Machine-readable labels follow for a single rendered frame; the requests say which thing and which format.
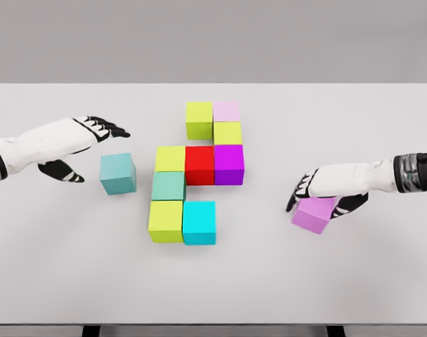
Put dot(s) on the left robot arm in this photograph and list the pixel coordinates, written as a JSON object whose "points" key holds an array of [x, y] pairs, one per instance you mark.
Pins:
{"points": [[11, 154]]}

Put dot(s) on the dusty teal cube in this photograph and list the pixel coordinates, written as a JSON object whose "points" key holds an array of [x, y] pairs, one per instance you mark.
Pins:
{"points": [[118, 173]]}

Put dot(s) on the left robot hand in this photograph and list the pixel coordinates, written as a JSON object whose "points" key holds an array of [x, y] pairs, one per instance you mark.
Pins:
{"points": [[64, 140]]}

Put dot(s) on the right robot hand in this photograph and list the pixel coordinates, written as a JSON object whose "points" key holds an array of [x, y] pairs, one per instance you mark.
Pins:
{"points": [[334, 182]]}

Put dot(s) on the pale pink cube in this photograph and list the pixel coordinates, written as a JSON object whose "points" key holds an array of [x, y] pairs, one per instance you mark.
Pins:
{"points": [[226, 111]]}

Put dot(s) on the bright cyan cube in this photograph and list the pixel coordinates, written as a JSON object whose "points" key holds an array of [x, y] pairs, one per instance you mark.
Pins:
{"points": [[198, 223]]}

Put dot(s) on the purple cube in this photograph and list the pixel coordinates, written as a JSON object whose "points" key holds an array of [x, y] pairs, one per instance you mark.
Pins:
{"points": [[229, 164]]}

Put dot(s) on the mint green cube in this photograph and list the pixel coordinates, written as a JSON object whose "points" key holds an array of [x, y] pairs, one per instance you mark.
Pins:
{"points": [[168, 186]]}

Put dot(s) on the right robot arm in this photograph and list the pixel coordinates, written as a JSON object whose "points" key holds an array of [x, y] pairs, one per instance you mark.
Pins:
{"points": [[397, 173]]}

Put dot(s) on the red cube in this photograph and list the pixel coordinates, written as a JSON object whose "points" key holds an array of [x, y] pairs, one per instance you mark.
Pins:
{"points": [[199, 165]]}

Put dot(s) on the orchid pink cube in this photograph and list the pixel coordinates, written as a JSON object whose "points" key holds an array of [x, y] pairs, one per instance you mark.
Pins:
{"points": [[311, 215]]}

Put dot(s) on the yellow-green cube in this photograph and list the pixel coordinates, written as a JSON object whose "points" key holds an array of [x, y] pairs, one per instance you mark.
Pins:
{"points": [[227, 133], [199, 120], [165, 221], [170, 159]]}

